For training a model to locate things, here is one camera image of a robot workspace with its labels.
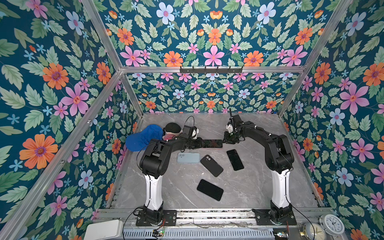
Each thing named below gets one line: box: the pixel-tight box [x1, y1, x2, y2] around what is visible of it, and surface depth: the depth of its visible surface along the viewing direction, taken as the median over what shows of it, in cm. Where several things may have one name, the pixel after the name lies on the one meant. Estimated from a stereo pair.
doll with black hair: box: [162, 122, 183, 141], surface depth 103 cm
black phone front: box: [197, 179, 224, 201], surface depth 84 cm
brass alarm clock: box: [298, 222, 327, 240], surface depth 67 cm
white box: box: [83, 219, 124, 240], surface depth 69 cm
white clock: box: [319, 214, 345, 236], surface depth 70 cm
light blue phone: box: [177, 152, 201, 164], surface depth 98 cm
